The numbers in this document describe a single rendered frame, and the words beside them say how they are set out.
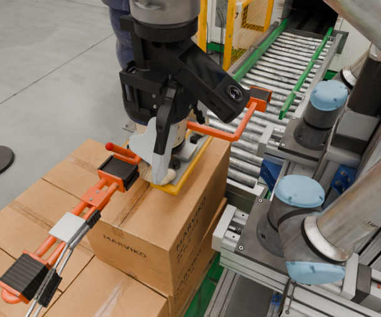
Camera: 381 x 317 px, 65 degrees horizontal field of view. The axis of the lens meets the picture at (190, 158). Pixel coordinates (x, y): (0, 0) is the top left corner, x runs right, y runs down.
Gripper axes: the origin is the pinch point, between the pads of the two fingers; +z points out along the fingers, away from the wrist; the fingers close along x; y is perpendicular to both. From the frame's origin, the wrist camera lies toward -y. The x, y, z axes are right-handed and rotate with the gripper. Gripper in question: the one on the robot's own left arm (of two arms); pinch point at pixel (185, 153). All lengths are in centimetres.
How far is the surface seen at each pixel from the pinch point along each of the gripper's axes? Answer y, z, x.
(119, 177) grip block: 27.9, 32.3, -12.3
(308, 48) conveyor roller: 6, 99, -274
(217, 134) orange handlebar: 10, 33, -43
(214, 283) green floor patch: 5, 152, -44
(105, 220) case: 37, 58, -10
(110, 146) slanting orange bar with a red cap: 29.2, 22.0, -13.4
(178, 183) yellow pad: 17, 45, -27
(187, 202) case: 15, 58, -30
